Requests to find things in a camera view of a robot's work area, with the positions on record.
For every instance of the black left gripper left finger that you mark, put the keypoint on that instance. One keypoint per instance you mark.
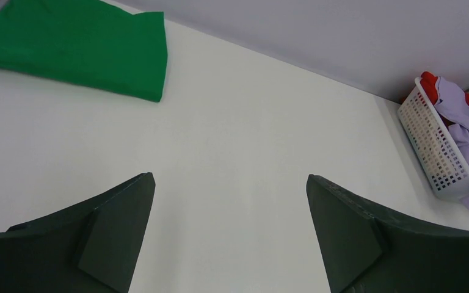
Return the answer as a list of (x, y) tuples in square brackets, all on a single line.
[(91, 246)]

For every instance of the red t-shirt in basket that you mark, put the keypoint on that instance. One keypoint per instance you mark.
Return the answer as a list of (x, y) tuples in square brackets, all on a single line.
[(428, 83)]

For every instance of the green folded t-shirt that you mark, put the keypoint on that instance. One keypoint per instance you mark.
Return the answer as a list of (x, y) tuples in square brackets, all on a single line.
[(87, 43)]

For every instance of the white plastic laundry basket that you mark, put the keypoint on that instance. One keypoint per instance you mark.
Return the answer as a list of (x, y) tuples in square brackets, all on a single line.
[(444, 165)]

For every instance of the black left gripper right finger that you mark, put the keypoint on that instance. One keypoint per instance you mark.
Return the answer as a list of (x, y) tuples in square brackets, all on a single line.
[(368, 247)]

